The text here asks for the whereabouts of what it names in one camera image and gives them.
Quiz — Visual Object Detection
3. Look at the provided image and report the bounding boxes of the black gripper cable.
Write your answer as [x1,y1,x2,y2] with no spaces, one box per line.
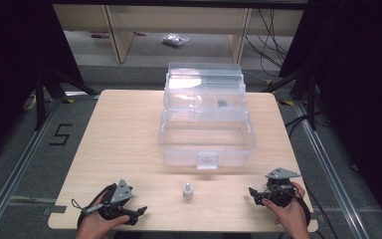
[71,183,117,230]
[291,194,312,230]

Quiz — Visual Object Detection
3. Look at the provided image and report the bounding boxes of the metal floor rail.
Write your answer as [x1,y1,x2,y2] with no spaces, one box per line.
[293,99,373,239]
[0,94,68,239]

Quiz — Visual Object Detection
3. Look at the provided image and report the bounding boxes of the black cables on floor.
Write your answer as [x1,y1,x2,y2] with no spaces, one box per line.
[244,9,292,69]

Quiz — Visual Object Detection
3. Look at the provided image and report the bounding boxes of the clear plastic bag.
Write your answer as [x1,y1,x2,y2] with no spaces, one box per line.
[161,33,191,48]

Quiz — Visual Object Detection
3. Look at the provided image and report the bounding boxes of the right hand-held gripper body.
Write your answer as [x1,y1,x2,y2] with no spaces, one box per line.
[265,166,301,209]

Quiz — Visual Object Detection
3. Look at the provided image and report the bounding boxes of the small white bottle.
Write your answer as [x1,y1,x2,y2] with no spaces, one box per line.
[182,182,194,201]

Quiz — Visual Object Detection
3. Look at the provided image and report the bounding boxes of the person's right hand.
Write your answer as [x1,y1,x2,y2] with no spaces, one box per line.
[261,181,309,239]

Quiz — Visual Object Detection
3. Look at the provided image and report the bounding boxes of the white cable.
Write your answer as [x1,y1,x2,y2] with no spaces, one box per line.
[22,94,38,112]

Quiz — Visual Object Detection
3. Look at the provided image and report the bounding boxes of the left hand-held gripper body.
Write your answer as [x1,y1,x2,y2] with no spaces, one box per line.
[81,178,134,221]

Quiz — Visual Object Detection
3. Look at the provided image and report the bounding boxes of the light wooden shelf unit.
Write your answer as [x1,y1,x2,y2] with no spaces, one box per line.
[53,4,304,65]

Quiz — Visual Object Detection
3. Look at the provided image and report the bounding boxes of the person's left hand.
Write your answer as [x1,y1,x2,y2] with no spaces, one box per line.
[76,195,131,239]

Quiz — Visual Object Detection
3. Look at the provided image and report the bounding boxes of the black metal stand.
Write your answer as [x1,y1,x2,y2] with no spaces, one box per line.
[261,65,320,131]
[34,65,100,131]

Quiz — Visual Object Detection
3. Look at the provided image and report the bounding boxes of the black floor cable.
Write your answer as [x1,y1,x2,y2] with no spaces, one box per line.
[284,114,310,137]

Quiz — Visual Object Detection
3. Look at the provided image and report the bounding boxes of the clear plastic storage box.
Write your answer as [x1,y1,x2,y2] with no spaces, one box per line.
[157,62,258,170]

